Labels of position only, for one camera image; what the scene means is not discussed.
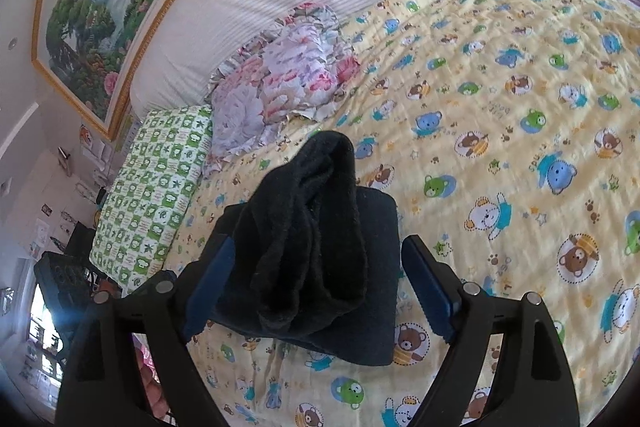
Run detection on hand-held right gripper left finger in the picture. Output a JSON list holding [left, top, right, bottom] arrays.
[[54, 234, 236, 427]]

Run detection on black pants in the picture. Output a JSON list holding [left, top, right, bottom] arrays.
[[202, 130, 401, 368]]

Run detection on green white checked pillow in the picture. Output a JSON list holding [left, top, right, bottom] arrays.
[[89, 104, 216, 298]]

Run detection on gold framed landscape painting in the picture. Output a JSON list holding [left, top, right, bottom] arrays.
[[31, 0, 273, 142]]

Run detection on yellow cartoon bear blanket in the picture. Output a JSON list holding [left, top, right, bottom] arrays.
[[170, 0, 640, 427]]

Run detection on black plastic crate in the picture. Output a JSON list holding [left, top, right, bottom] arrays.
[[32, 251, 123, 360]]

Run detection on floral ruffled pillow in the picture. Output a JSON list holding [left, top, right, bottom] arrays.
[[202, 2, 362, 178]]

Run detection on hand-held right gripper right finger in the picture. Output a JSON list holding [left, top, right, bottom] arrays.
[[400, 234, 581, 427]]

